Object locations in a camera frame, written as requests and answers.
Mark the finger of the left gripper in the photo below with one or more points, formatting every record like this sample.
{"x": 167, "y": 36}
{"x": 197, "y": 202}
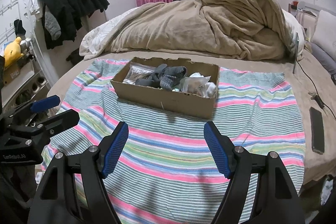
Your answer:
{"x": 27, "y": 110}
{"x": 23, "y": 145}

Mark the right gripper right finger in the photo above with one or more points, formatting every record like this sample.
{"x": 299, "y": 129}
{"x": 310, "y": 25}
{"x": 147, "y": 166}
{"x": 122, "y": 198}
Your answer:
{"x": 237, "y": 165}

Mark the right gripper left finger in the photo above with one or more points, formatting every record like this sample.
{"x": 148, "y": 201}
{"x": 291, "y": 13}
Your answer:
{"x": 94, "y": 165}

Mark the white sock bundle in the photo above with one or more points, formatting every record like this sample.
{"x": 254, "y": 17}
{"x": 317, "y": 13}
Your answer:
{"x": 206, "y": 88}

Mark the clear plastic snack bag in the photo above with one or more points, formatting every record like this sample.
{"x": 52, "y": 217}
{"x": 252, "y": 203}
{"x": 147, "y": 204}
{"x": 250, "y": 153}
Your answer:
{"x": 194, "y": 85}

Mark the cotton swab bag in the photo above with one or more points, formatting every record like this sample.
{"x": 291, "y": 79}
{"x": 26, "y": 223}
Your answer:
{"x": 137, "y": 71}

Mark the grey sock pair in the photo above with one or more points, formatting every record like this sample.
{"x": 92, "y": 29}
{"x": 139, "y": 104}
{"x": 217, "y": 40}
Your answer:
{"x": 164, "y": 77}

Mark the yellow plush toy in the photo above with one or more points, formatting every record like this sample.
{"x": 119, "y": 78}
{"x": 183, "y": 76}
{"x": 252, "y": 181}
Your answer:
{"x": 12, "y": 52}

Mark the white shelf rack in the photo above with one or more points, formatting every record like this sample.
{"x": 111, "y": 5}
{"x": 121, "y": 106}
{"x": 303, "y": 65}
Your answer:
{"x": 25, "y": 79}

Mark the striped colourful towel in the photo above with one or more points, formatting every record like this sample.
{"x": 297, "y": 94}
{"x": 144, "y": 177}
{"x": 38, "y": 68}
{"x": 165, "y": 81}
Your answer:
{"x": 166, "y": 173}

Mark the white floral quilt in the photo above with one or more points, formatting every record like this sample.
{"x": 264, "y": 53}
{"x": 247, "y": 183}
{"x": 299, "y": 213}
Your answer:
{"x": 91, "y": 45}

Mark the black clothes pile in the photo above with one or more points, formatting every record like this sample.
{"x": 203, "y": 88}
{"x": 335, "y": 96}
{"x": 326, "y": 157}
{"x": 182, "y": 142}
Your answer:
{"x": 62, "y": 19}

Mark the black smartphone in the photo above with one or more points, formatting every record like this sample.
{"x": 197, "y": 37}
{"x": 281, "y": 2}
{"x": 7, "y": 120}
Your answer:
{"x": 317, "y": 131}

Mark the cardboard box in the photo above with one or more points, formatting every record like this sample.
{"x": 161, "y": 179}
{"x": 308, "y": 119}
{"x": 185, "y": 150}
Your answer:
{"x": 178, "y": 102}

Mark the beige bed sheet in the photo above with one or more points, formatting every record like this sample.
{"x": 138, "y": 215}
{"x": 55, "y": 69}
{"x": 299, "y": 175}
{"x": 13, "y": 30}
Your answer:
{"x": 307, "y": 74}

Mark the black tablet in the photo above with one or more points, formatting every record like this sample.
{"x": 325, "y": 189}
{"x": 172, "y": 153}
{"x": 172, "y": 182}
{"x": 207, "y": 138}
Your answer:
{"x": 295, "y": 51}

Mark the beige plush blanket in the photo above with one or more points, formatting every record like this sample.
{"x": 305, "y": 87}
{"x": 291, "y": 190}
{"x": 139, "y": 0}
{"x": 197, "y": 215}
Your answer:
{"x": 252, "y": 30}

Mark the white floral pillow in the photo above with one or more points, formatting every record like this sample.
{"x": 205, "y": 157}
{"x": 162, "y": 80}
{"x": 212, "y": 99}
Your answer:
{"x": 324, "y": 34}

